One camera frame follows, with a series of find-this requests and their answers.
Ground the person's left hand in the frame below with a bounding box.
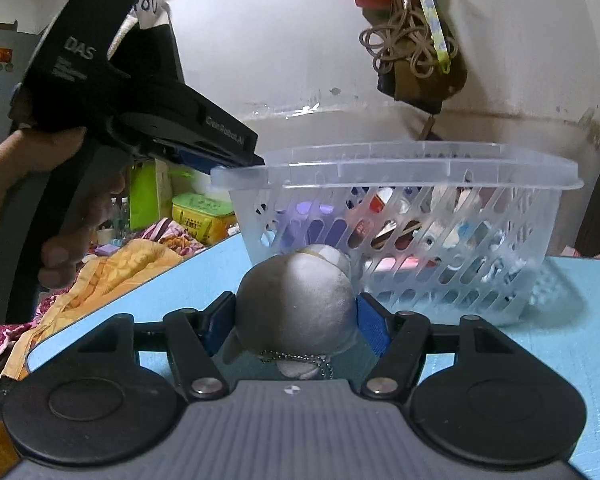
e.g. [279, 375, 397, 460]
[2, 127, 131, 291]

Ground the grey plush toy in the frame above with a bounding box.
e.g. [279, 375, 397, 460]
[222, 244, 361, 380]

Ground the green paper bag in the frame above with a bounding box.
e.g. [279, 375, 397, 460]
[129, 162, 193, 228]

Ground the orange patterned blanket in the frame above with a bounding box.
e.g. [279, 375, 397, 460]
[0, 239, 183, 466]

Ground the beige coiled rope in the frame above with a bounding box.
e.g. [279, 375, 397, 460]
[360, 0, 448, 78]

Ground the green tin box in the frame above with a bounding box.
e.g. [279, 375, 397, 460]
[172, 192, 238, 246]

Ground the orange yellow blanket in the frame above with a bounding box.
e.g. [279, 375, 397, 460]
[0, 217, 206, 381]

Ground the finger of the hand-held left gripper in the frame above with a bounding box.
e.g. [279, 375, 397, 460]
[172, 142, 267, 172]

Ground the light blue textured mat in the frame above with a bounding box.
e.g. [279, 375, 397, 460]
[27, 232, 600, 480]

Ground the brown hanging bag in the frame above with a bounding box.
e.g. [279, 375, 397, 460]
[377, 7, 468, 113]

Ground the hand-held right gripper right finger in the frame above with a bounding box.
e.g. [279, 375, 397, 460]
[356, 292, 528, 401]

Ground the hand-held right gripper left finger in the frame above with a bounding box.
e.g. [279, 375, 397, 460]
[72, 291, 237, 401]

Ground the clear plastic basket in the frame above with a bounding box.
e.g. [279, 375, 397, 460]
[210, 141, 585, 328]

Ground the yellow green lanyard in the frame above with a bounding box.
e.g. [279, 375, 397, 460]
[410, 0, 453, 73]

